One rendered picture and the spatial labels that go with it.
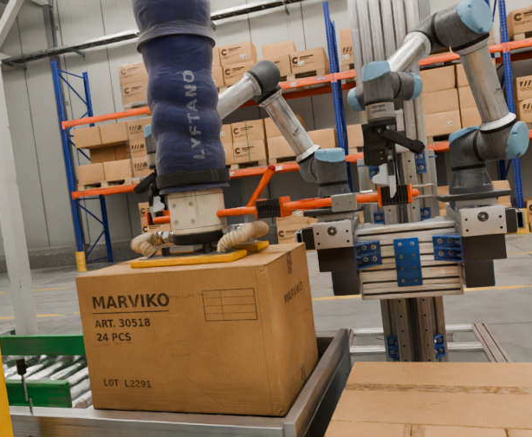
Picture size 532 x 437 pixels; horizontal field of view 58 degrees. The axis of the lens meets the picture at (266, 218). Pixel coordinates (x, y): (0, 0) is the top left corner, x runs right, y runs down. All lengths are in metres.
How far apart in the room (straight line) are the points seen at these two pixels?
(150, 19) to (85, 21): 10.82
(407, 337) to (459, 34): 1.13
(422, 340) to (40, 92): 11.52
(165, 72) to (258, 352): 0.82
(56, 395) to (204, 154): 0.84
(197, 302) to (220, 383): 0.23
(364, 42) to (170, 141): 0.99
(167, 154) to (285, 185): 8.61
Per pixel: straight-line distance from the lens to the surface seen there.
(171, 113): 1.44
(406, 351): 2.05
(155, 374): 1.45
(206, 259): 1.36
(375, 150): 1.32
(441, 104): 8.61
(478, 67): 1.74
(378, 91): 1.33
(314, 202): 1.34
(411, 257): 1.84
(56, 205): 12.38
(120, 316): 1.46
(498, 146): 1.79
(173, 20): 1.50
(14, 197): 4.35
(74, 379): 1.96
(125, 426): 1.39
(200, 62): 1.50
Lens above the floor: 1.12
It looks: 3 degrees down
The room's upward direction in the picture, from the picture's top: 7 degrees counter-clockwise
